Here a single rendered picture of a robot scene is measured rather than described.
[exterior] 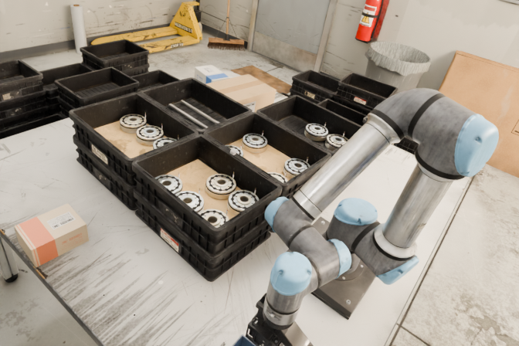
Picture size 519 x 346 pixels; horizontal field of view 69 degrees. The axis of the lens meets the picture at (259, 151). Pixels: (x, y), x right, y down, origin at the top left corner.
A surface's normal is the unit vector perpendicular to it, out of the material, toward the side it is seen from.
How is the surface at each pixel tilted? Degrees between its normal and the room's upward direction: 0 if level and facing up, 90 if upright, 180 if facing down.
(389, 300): 0
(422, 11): 90
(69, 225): 0
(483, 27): 90
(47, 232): 0
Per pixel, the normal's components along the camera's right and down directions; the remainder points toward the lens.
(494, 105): -0.56, 0.21
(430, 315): 0.15, -0.82
